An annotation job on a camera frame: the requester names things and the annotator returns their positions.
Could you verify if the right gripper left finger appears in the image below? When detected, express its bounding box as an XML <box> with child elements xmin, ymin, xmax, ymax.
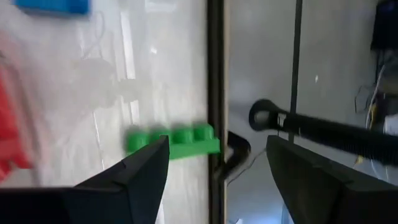
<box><xmin>0</xmin><ymin>135</ymin><xmax>170</xmax><ymax>224</ymax></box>

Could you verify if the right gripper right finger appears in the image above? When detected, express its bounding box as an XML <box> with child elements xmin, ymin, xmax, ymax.
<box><xmin>266</xmin><ymin>135</ymin><xmax>398</xmax><ymax>224</ymax></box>

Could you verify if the long green toy block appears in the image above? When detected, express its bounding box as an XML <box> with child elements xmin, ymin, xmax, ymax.
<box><xmin>125</xmin><ymin>123</ymin><xmax>221</xmax><ymax>161</ymax></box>

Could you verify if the red toy block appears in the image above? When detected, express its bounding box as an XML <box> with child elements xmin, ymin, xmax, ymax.
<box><xmin>0</xmin><ymin>73</ymin><xmax>34</xmax><ymax>181</ymax></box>

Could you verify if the clear plastic bin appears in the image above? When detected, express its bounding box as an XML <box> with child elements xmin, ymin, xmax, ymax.
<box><xmin>0</xmin><ymin>30</ymin><xmax>44</xmax><ymax>187</ymax></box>

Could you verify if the blue toy block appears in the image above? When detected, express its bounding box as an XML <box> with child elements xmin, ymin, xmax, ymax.
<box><xmin>14</xmin><ymin>0</ymin><xmax>91</xmax><ymax>16</ymax></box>

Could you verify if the white table mat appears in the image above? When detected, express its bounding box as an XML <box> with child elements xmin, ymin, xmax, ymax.
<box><xmin>0</xmin><ymin>0</ymin><xmax>209</xmax><ymax>224</ymax></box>

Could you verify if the black equipment box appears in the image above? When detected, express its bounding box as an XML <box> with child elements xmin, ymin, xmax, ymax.
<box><xmin>371</xmin><ymin>0</ymin><xmax>398</xmax><ymax>50</ymax></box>

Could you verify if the black frame clamp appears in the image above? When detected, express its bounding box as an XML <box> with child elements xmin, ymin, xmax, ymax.
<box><xmin>214</xmin><ymin>130</ymin><xmax>252</xmax><ymax>182</ymax></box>

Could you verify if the black aluminium table frame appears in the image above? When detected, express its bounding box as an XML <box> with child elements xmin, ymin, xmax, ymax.
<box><xmin>206</xmin><ymin>0</ymin><xmax>227</xmax><ymax>224</ymax></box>

